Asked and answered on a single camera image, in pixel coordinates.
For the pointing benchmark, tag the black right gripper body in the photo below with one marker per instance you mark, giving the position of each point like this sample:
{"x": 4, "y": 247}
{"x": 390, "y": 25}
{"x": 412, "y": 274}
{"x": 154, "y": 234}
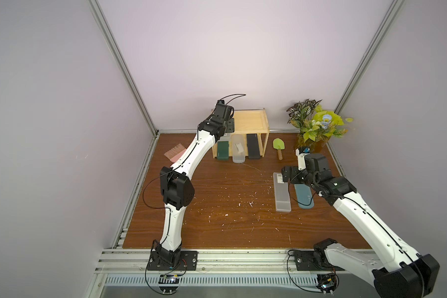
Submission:
{"x": 290, "y": 174}

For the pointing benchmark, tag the right small circuit board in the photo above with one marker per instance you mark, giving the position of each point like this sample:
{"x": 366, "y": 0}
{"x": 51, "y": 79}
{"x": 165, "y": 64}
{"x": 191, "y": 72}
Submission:
{"x": 327, "y": 283}

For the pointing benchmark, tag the small circuit board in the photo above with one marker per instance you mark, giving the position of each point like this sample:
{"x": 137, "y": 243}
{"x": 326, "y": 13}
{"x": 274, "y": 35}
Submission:
{"x": 168, "y": 284}
{"x": 327, "y": 283}

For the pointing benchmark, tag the frosted pencil case small label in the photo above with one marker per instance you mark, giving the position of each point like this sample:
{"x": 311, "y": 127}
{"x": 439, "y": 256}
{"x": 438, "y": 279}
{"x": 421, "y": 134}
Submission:
{"x": 281, "y": 194}

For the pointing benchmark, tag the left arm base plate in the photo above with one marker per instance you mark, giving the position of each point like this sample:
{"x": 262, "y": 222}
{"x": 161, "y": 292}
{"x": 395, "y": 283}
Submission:
{"x": 179, "y": 261}

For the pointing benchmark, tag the pink hand brush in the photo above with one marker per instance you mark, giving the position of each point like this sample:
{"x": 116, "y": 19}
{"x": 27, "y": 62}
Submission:
{"x": 175, "y": 153}

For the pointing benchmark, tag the dark green pencil case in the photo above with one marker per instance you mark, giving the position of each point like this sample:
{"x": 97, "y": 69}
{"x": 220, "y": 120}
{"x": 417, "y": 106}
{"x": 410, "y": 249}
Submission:
{"x": 222, "y": 150}

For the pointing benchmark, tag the light wooden shelf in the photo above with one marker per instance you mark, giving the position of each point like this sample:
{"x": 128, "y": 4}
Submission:
{"x": 248, "y": 122}

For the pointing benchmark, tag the left small circuit board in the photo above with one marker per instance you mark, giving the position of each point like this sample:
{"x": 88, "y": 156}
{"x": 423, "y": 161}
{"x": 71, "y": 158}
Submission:
{"x": 168, "y": 284}

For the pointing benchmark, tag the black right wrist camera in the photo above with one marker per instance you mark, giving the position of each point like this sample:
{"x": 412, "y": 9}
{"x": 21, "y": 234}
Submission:
{"x": 316, "y": 163}

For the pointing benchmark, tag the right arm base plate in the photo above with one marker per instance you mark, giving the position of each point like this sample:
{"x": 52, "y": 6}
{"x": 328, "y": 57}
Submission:
{"x": 309, "y": 260}

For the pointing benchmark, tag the dark grey pencil case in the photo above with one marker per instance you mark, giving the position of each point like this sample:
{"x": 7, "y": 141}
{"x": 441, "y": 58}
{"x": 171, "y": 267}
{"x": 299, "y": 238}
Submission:
{"x": 253, "y": 147}

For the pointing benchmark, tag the amber glass vase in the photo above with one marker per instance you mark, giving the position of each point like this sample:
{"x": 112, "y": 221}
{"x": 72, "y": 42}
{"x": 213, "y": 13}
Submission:
{"x": 314, "y": 147}

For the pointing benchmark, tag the teal pencil case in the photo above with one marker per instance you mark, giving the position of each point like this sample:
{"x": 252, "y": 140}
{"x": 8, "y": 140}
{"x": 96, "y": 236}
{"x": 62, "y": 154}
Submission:
{"x": 304, "y": 196}

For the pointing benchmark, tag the aluminium front rail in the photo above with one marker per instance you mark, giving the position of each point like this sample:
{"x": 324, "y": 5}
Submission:
{"x": 207, "y": 261}

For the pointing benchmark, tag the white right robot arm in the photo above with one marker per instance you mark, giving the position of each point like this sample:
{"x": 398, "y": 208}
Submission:
{"x": 400, "y": 270}

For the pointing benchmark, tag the green trowel with wooden handle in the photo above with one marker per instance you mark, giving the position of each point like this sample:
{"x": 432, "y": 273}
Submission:
{"x": 279, "y": 146}

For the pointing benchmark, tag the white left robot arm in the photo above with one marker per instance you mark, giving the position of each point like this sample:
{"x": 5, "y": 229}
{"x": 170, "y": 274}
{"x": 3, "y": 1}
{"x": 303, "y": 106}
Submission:
{"x": 177, "y": 189}

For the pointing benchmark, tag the translucent rounded pencil case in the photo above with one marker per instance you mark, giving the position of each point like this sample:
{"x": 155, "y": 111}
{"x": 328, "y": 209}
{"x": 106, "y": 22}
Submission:
{"x": 238, "y": 148}

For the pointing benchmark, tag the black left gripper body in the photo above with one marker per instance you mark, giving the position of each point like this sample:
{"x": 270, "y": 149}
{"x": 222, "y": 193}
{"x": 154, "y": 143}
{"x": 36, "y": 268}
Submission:
{"x": 230, "y": 126}

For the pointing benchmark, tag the artificial green leafy plant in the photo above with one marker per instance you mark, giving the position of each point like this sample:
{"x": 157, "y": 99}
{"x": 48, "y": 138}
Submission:
{"x": 316, "y": 124}

